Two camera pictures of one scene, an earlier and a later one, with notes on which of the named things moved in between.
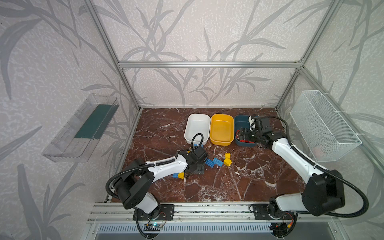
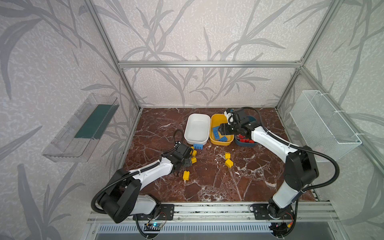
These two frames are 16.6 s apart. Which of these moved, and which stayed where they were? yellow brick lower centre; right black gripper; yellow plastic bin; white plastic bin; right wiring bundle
Moved: right black gripper
Stayed: yellow brick lower centre; right wiring bundle; yellow plastic bin; white plastic bin
